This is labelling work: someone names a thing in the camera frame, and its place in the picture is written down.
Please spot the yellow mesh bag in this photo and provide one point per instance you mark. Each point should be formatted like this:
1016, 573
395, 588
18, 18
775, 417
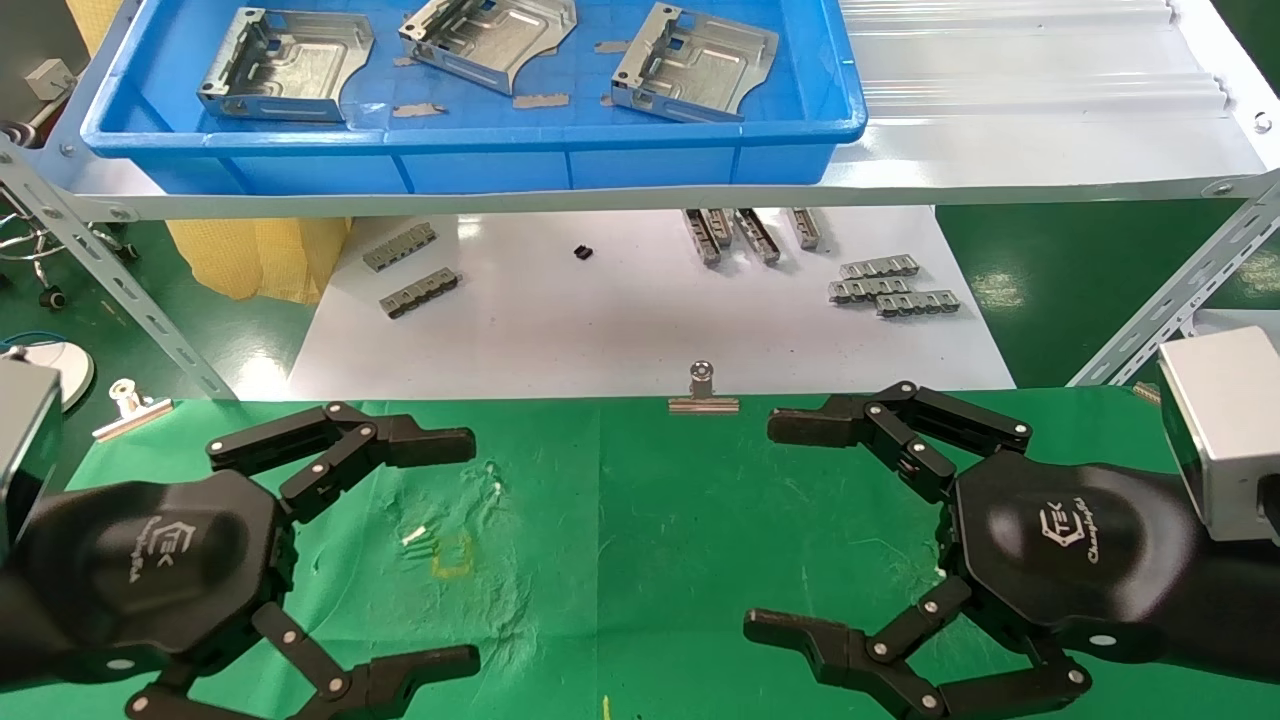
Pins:
260, 255

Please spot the white metal shelf rack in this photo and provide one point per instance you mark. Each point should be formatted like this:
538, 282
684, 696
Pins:
1000, 150

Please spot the white lower shelf board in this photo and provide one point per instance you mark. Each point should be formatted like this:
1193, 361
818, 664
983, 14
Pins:
600, 320

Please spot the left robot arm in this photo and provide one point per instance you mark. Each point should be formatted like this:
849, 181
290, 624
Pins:
12, 620

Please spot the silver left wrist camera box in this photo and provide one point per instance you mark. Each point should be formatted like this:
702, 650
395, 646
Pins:
25, 440

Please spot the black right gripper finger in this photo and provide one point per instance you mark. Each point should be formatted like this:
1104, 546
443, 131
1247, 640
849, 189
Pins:
860, 655
880, 420

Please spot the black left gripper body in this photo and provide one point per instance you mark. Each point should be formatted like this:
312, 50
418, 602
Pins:
150, 570

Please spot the white round stand base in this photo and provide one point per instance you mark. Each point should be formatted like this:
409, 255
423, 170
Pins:
78, 375

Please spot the grey wall socket box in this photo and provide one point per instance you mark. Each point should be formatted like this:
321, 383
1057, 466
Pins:
50, 80

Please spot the small grey rail part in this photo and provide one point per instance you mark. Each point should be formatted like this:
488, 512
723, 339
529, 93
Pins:
722, 225
420, 293
703, 240
400, 247
918, 304
880, 267
758, 237
868, 290
806, 230

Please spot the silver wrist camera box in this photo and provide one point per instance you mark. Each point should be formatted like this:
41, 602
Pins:
25, 440
1220, 420

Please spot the stamped metal bracket part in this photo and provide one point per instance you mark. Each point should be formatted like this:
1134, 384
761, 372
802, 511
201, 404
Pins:
300, 70
700, 70
500, 45

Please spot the chrome stool base with casters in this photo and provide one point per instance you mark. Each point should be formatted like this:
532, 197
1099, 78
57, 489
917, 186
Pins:
52, 298

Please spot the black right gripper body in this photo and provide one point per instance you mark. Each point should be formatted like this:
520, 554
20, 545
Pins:
1075, 550

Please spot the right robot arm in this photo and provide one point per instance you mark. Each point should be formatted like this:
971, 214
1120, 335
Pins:
1240, 600

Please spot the large blue plastic bin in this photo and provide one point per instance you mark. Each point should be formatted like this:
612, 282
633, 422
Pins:
480, 170

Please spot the green table cloth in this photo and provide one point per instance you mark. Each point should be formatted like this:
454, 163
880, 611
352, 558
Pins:
640, 550

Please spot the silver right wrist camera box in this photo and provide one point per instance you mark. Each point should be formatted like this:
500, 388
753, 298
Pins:
1220, 420

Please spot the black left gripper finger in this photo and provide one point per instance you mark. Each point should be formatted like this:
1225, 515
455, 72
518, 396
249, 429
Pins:
340, 440
400, 680

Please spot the grey tape piece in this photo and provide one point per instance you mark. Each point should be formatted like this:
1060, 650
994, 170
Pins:
540, 101
612, 46
420, 110

